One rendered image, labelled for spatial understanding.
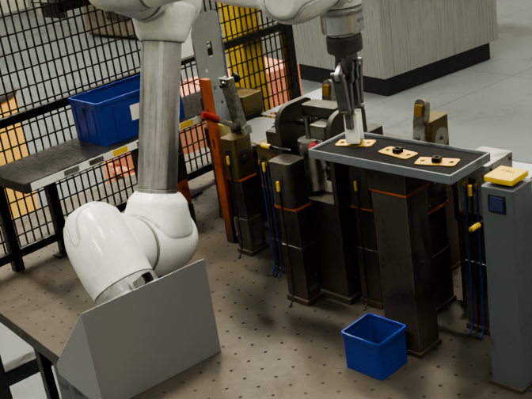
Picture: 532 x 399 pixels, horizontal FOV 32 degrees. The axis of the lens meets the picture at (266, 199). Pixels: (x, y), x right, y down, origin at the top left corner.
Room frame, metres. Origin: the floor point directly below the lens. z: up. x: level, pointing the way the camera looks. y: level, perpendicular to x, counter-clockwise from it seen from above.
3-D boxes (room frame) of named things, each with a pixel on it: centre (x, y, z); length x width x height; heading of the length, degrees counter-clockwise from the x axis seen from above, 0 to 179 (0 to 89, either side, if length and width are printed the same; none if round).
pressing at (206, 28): (2.74, 0.10, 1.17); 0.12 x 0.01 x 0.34; 132
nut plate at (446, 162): (1.71, -0.35, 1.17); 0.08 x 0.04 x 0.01; 58
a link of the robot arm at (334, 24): (1.89, -0.21, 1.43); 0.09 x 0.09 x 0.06
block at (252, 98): (2.83, 0.02, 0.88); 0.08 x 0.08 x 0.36; 42
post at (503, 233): (1.60, -0.45, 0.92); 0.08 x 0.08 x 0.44; 42
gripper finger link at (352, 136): (1.88, -0.20, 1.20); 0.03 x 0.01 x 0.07; 61
